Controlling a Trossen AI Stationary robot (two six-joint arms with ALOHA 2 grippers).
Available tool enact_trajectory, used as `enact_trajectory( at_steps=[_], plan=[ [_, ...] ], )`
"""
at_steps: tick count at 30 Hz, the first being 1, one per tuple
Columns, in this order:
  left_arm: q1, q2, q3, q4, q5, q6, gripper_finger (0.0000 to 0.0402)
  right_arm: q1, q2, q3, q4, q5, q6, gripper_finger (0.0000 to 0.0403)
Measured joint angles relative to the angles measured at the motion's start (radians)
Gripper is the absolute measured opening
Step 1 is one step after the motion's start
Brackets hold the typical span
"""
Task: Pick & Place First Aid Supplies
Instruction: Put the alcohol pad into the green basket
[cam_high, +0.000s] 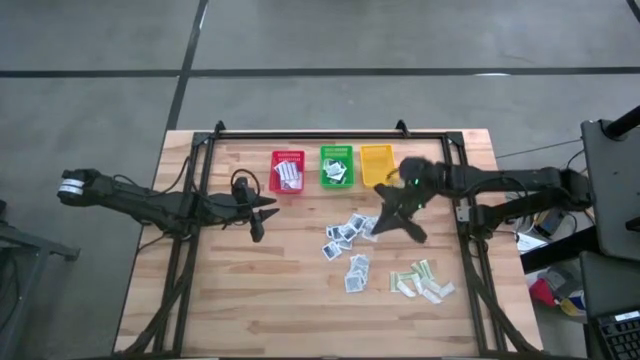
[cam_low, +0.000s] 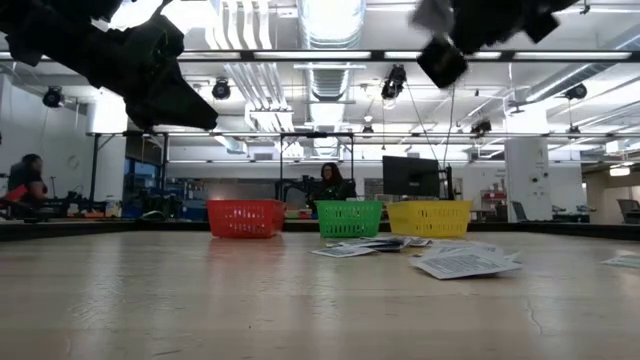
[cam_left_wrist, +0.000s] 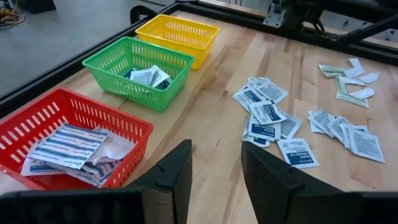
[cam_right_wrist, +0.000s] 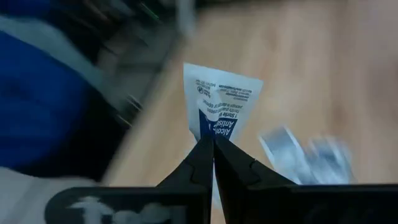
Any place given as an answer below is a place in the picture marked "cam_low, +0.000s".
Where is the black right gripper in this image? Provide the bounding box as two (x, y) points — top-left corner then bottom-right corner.
(416, 0), (576, 90)

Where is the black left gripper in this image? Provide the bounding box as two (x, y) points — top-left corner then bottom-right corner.
(79, 14), (219, 132)

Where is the red plastic basket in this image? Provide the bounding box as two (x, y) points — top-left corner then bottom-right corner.
(206, 199), (287, 239)

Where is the person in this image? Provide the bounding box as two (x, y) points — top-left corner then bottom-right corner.
(5, 153), (50, 206)
(305, 162), (358, 214)

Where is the black computer monitor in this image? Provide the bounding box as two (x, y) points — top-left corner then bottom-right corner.
(382, 155), (442, 198)

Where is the yellow plastic basket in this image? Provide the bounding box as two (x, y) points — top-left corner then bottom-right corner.
(386, 199), (473, 239)

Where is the green plastic basket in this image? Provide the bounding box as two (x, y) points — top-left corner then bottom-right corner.
(314, 199), (385, 239)

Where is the small green and white packet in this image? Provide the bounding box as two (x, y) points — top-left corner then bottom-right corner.
(598, 254), (640, 270)

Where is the black ceiling camera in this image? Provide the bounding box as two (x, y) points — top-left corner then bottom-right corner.
(41, 85), (66, 109)
(564, 82), (589, 101)
(212, 78), (233, 101)

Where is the black overhead camera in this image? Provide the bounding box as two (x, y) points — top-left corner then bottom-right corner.
(380, 63), (408, 101)

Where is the silver ceiling duct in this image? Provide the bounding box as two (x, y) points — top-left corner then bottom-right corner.
(298, 0), (369, 102)

